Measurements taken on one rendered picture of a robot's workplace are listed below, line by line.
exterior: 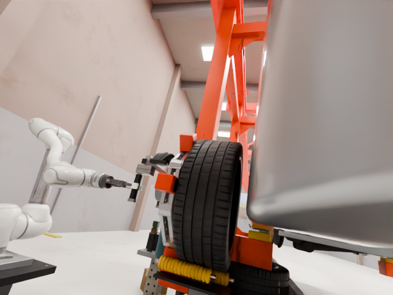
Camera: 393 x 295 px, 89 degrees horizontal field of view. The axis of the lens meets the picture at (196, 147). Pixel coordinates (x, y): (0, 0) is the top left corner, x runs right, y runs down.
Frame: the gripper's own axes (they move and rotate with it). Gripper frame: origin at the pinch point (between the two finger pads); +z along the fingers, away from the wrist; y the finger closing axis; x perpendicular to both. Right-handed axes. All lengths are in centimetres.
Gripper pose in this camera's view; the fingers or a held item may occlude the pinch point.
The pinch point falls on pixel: (135, 186)
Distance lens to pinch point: 114.1
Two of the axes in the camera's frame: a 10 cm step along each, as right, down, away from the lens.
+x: 1.9, -9.2, 3.3
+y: -2.4, -3.7, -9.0
